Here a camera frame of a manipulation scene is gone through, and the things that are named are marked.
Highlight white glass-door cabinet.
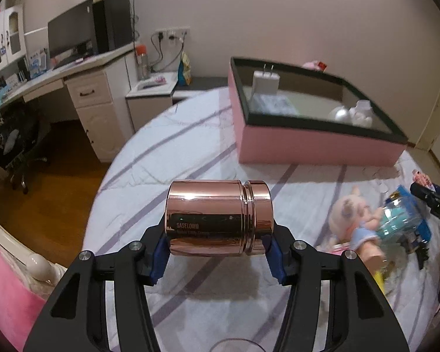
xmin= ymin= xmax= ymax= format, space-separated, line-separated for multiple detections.
xmin=0 ymin=5 xmax=27 ymax=78

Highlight glass jar with teal contents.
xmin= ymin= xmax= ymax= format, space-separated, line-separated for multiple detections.
xmin=379 ymin=191 xmax=426 ymax=243

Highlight black keyboard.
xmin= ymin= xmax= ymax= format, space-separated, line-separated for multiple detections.
xmin=53 ymin=46 xmax=96 ymax=69

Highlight clear bottle with red cap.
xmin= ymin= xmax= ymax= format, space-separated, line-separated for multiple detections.
xmin=135 ymin=44 xmax=151 ymax=80

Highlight white desk with drawers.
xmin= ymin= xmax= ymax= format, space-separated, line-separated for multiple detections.
xmin=0 ymin=42 xmax=140 ymax=164

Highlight pink pig doll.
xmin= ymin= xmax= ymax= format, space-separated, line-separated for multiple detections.
xmin=330 ymin=187 xmax=386 ymax=269

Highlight rose gold metal bottle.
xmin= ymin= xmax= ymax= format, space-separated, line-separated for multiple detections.
xmin=165 ymin=179 xmax=274 ymax=257

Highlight black computer tower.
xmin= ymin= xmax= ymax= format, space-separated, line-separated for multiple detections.
xmin=92 ymin=0 xmax=133 ymax=54

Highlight white charger plug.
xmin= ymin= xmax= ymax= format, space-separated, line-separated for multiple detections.
xmin=252 ymin=64 xmax=281 ymax=98

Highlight white bed frame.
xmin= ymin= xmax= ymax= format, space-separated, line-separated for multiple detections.
xmin=0 ymin=209 xmax=69 ymax=284

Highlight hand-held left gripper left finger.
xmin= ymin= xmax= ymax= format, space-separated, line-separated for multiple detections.
xmin=22 ymin=225 xmax=171 ymax=352

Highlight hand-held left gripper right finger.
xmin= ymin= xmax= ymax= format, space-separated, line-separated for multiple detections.
xmin=262 ymin=224 xmax=420 ymax=352

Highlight black power cables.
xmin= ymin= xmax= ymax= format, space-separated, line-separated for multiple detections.
xmin=148 ymin=33 xmax=186 ymax=73

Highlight blue and white box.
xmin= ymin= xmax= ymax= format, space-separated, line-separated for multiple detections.
xmin=27 ymin=48 xmax=47 ymax=78

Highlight yellow blue snack bag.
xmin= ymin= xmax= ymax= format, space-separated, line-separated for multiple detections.
xmin=178 ymin=52 xmax=193 ymax=86

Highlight round table with striped cloth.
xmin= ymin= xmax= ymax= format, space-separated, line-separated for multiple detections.
xmin=82 ymin=86 xmax=440 ymax=352

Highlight white low cabinet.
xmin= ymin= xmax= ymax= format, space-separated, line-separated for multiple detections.
xmin=125 ymin=71 xmax=179 ymax=133

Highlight pink box with black rim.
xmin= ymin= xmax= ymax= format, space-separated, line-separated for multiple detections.
xmin=227 ymin=57 xmax=408 ymax=165

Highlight small pink pig figure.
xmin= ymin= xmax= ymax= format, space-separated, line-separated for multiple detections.
xmin=412 ymin=169 xmax=434 ymax=188

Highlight bright pink bed cover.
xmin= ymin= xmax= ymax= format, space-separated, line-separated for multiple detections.
xmin=0 ymin=221 xmax=49 ymax=352

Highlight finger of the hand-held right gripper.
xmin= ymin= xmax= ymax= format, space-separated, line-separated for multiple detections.
xmin=410 ymin=183 xmax=440 ymax=210

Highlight white plush rabbit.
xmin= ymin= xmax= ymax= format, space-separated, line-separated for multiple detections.
xmin=348 ymin=100 xmax=375 ymax=127

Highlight black office chair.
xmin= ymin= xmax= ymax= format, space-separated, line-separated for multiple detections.
xmin=0 ymin=112 xmax=53 ymax=194

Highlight black computer monitor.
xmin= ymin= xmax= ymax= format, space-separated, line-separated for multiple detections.
xmin=48 ymin=0 xmax=96 ymax=65

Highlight silver ball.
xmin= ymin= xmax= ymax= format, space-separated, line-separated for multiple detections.
xmin=328 ymin=106 xmax=353 ymax=124

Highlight white wall socket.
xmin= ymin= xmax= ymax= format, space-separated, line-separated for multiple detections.
xmin=155 ymin=26 xmax=191 ymax=39

